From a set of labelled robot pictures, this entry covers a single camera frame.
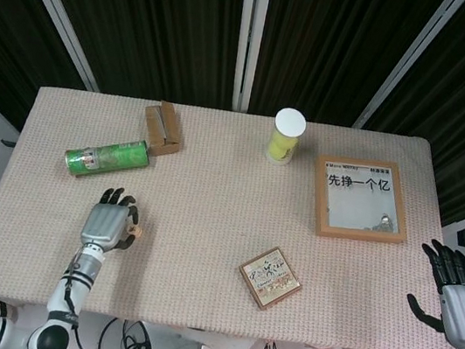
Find small patterned square box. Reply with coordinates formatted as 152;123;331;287
232;241;309;317

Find yellow tennis ball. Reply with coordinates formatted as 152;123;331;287
267;130;300;162

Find wooden framed money box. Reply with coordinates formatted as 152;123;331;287
304;150;420;251

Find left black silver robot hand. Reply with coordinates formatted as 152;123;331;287
78;184;147;256

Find green chip can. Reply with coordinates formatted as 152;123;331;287
61;128;154;188

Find wooden block pieces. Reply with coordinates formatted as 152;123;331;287
136;97;191;162

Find beige woven tablecloth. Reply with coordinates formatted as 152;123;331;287
0;70;465;349

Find clear tennis ball tube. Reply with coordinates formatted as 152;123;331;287
263;105;309;168

